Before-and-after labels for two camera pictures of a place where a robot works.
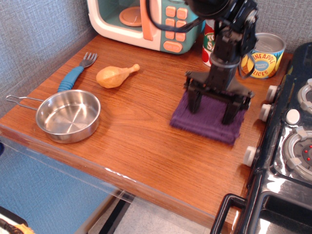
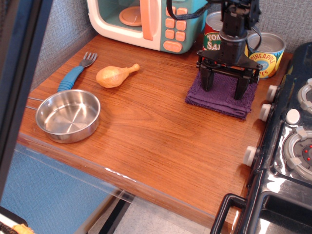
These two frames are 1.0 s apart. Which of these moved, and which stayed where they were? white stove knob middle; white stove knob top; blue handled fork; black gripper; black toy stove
Moved: black gripper
Stayed: black toy stove; white stove knob top; white stove knob middle; blue handled fork
